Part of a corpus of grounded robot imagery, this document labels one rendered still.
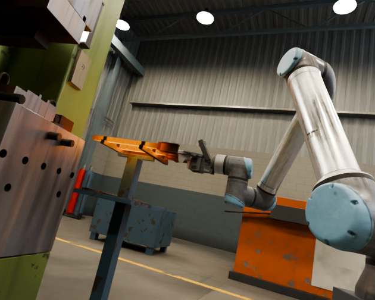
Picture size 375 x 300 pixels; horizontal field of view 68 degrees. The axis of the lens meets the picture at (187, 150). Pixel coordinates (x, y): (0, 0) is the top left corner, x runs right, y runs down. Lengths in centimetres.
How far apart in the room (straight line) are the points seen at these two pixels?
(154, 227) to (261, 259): 168
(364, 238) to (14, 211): 95
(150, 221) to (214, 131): 520
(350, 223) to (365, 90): 882
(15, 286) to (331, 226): 97
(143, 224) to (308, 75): 401
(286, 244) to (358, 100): 598
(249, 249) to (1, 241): 361
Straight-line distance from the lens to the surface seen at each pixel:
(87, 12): 133
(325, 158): 84
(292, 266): 424
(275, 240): 423
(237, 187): 121
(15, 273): 113
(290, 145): 122
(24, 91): 105
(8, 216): 102
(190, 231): 880
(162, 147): 127
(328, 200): 75
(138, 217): 475
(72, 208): 861
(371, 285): 89
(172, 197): 912
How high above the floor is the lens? 71
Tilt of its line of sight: 13 degrees up
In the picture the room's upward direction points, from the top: 12 degrees clockwise
